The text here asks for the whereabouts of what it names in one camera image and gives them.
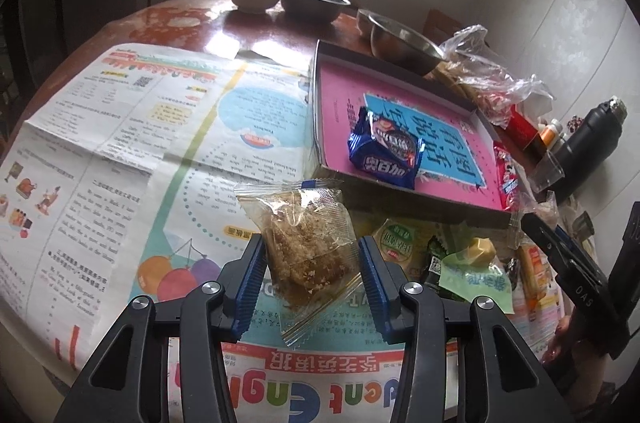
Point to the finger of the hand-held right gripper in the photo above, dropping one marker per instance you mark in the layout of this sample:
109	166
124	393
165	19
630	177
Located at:
542	238
567	243

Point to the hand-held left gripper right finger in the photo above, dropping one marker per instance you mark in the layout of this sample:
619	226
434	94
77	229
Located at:
374	288

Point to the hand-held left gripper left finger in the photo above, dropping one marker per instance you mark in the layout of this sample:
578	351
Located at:
252	283

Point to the small clear-wrapped brown snack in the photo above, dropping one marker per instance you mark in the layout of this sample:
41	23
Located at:
542	209

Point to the black and green snack packet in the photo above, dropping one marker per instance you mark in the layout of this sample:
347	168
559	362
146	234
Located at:
435	265

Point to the clear-wrapped crumbly cake packet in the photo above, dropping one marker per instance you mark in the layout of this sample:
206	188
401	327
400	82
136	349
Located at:
305	243

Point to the light green candy packet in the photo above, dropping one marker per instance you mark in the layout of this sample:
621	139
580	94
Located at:
470	278

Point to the shallow box with pink lining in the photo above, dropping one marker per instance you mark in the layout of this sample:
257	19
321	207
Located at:
345	103

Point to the person's right hand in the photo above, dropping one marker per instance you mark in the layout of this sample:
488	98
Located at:
575	353

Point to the small metal cup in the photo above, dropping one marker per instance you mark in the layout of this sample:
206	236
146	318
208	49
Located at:
582	224

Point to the orange snack packet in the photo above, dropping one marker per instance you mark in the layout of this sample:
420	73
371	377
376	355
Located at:
532	270

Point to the white packet with green label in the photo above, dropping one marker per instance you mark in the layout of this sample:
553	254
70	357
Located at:
397	240

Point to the clear plastic cup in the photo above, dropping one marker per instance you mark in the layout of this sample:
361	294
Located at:
547	173

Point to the red snack packet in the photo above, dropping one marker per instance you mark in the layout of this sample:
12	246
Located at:
507	175

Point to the white pill bottle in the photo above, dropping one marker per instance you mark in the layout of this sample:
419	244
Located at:
562	139

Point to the black thermos flask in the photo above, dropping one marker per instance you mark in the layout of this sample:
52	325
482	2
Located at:
585	143

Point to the orange pill bottle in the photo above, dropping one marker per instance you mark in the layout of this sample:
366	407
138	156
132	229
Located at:
547	134

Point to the red tissue box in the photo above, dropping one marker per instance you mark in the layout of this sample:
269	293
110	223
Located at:
522	130

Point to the red bead cluster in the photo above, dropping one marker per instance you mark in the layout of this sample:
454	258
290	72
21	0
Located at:
576	123

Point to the blue snack packet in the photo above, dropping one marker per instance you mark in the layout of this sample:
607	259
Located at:
385	153

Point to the clear plastic bag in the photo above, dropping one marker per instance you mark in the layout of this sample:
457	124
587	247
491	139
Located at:
500	88

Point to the printed newspaper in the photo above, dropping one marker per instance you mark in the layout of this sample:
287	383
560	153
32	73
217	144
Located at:
125	183

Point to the flatbread stack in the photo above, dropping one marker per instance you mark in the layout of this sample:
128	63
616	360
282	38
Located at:
457	78

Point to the wooden chair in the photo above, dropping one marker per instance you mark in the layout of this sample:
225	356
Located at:
442	25

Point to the large shiny steel bowl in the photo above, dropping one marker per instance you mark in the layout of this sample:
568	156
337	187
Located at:
400	45

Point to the dark steel bowl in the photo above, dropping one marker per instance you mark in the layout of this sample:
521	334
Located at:
312	3

